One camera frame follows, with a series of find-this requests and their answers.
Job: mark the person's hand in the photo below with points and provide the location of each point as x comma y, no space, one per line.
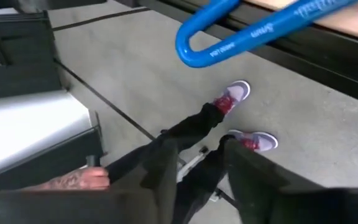
85,180

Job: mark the black stacked crates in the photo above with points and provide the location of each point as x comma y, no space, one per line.
17,62

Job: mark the person's shoe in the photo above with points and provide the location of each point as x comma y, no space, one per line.
236,91
259,141

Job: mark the white chair base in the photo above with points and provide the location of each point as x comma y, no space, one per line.
188,165

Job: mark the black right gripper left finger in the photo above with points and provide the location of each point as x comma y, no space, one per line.
73,208

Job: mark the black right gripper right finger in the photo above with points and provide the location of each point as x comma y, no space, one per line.
291,205

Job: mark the blue metal wrench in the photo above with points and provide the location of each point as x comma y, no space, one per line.
259,32

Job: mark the person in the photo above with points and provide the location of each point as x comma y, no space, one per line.
197,121

